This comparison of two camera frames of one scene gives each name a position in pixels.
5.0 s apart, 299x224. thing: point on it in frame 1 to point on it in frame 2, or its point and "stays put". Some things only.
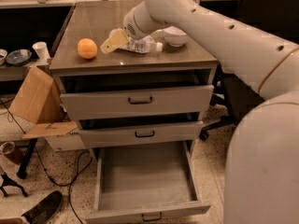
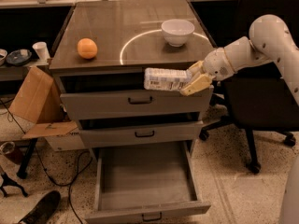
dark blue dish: x=19 y=57 stays put
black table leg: x=23 y=168 stays put
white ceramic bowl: x=174 y=36 stays put
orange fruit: x=87 y=48 stays put
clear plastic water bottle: x=144 y=45 to x=165 y=78
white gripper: x=135 y=26 to x=217 y=64
